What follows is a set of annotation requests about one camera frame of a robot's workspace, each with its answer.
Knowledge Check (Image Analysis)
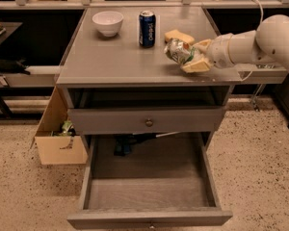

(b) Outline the closed grey upper drawer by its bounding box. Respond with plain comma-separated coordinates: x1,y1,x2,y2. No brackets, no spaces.
68,107,224,135

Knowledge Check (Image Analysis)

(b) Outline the yellow sponge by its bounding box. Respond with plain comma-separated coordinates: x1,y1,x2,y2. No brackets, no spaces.
164,29,195,45

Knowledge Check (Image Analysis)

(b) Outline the cardboard box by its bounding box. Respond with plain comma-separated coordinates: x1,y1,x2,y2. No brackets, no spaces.
35,88,88,165

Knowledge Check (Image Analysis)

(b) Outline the white cable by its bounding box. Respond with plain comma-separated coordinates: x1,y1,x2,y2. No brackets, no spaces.
241,0,265,82

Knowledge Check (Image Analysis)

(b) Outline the white bowl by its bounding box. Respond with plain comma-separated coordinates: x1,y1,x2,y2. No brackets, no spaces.
92,11,123,37

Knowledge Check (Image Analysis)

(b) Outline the green item in box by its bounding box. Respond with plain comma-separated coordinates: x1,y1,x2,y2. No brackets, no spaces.
51,120,75,137

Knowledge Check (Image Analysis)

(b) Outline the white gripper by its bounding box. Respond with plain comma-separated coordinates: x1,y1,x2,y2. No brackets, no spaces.
181,34,233,73

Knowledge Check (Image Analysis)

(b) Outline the open grey lower drawer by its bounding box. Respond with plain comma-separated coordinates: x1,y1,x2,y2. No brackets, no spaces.
67,133,232,230

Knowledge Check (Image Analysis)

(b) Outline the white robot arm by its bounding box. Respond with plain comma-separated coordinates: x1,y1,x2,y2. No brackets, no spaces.
181,14,289,74

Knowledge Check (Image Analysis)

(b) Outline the grey drawer cabinet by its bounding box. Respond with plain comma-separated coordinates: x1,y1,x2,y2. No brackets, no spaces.
55,5,244,152

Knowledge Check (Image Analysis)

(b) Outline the blue pepsi can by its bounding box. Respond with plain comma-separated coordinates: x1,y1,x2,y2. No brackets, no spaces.
139,11,156,47

